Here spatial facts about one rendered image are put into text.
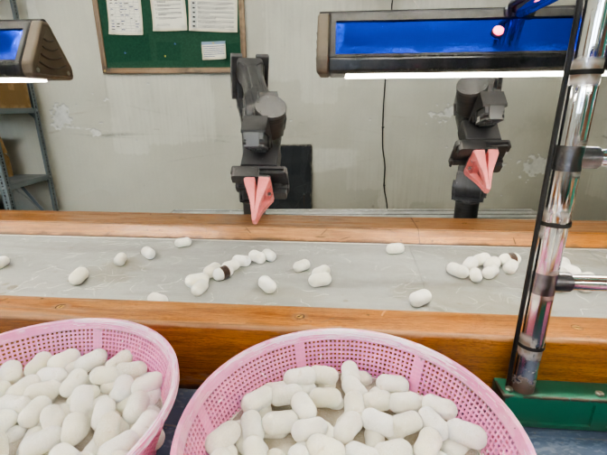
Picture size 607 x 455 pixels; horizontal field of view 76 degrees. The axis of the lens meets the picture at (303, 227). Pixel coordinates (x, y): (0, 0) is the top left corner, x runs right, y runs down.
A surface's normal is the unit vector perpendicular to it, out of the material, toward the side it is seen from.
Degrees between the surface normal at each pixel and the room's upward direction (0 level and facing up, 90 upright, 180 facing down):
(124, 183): 90
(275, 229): 45
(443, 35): 58
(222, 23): 87
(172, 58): 90
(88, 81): 90
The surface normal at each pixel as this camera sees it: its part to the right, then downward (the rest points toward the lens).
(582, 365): -0.08, 0.30
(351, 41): -0.07, -0.25
